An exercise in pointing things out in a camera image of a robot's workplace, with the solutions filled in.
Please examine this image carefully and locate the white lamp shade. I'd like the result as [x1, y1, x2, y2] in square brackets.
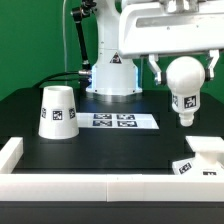
[39, 86, 79, 140]

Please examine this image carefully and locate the white marker sheet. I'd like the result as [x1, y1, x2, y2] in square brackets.
[77, 113, 159, 130]

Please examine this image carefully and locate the white left fence bar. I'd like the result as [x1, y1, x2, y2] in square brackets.
[0, 137, 23, 174]

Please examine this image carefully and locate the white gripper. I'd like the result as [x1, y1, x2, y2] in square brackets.
[118, 0, 224, 85]

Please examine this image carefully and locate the white fence bar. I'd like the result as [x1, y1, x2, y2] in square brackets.
[0, 174, 224, 202]
[0, 137, 23, 174]

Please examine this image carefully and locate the white thin cable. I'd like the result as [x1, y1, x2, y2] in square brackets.
[61, 0, 69, 73]

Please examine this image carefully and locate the white lamp bulb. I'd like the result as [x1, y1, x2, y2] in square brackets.
[166, 56, 205, 127]

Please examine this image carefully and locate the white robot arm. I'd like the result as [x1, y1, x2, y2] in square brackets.
[87, 0, 224, 99]

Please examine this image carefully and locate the white lamp base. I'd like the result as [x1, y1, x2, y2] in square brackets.
[172, 136, 224, 176]

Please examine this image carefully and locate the white front fence bar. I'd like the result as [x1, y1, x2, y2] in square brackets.
[0, 174, 224, 202]

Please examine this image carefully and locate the black cable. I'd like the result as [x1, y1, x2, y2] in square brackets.
[33, 69, 93, 89]

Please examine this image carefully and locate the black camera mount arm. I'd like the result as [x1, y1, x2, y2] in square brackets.
[71, 0, 97, 89]

